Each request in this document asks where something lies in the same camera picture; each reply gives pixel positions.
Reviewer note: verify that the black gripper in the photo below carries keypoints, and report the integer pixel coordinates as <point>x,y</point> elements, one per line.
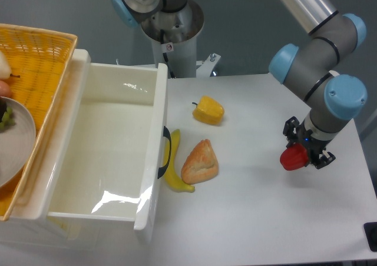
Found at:
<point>296,133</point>

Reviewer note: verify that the red bell pepper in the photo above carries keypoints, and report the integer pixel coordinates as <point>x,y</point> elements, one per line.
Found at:
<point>294,157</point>

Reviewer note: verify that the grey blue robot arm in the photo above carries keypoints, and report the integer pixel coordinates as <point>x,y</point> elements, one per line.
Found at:
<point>333,100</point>

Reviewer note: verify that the yellow bell pepper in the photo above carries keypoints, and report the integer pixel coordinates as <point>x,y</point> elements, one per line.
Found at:
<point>208,111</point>

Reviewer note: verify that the white upper drawer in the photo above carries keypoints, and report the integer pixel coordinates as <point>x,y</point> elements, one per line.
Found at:
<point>110,173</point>

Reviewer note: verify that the black corner device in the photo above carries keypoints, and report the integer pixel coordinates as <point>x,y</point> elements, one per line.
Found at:
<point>370,229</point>

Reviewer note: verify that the bread loaf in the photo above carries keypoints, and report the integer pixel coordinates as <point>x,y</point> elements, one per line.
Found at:
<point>201,164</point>

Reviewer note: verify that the yellow banana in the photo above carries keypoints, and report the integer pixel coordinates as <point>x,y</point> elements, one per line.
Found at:
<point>174,181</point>

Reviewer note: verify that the yellow wicker basket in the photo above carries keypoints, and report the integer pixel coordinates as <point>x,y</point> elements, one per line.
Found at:
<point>39,59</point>

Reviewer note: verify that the grey plate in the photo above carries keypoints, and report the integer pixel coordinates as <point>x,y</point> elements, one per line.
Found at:
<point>17,141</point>

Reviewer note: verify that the green grapes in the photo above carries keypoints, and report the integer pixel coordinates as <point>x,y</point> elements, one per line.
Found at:
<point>7,119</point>

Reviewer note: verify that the peach fruit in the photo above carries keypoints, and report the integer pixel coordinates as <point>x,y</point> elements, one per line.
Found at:
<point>5,89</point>

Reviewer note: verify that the pale pear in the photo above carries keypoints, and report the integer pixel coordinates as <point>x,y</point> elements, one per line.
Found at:
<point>5,68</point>

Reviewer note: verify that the white table bracket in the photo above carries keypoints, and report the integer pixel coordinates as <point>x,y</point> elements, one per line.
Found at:
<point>207,68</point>

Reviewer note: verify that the black drawer handle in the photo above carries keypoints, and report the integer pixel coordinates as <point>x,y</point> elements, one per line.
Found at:
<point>165,152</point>

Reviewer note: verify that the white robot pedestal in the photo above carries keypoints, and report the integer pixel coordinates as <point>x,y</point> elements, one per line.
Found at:
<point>173,38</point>

